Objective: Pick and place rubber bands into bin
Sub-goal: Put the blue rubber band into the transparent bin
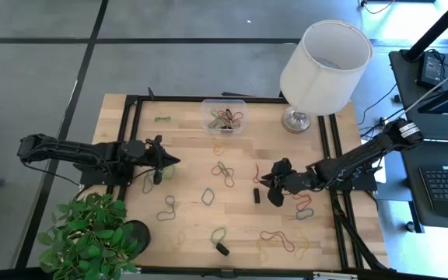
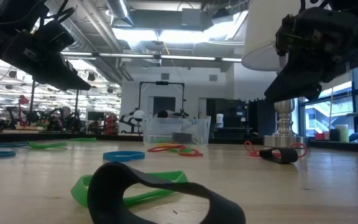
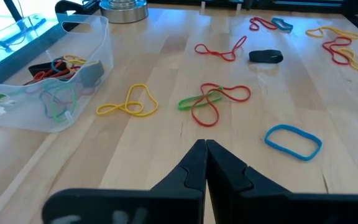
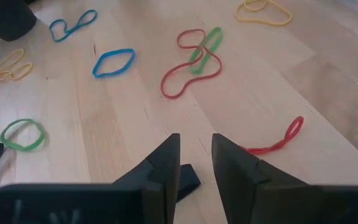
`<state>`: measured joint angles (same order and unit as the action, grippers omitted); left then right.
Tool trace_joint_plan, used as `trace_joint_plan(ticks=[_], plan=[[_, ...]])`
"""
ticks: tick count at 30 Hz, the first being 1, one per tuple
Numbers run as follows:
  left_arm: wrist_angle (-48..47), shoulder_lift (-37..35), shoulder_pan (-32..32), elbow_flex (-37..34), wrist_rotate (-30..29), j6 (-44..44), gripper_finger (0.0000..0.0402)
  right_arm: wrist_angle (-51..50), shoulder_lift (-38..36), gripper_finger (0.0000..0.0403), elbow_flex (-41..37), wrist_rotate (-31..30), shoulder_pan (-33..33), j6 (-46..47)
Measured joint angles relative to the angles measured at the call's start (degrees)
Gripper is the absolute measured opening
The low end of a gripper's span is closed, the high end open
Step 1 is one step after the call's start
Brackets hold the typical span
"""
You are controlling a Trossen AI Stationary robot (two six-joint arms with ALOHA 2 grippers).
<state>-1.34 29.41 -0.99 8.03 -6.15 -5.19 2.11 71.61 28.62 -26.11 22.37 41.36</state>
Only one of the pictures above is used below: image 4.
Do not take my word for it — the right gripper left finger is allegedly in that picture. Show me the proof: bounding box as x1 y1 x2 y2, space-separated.
0 133 181 224

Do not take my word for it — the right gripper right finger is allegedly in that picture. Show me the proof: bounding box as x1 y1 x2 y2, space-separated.
211 133 358 224

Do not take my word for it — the red rubber band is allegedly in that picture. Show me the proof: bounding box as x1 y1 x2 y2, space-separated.
240 116 304 155
160 29 223 100

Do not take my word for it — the blue rubber band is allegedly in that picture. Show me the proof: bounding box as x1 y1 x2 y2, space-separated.
48 9 98 43
91 48 136 78

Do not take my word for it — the green rubber band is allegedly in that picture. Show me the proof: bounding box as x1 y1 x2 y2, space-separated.
0 118 46 152
188 27 223 75

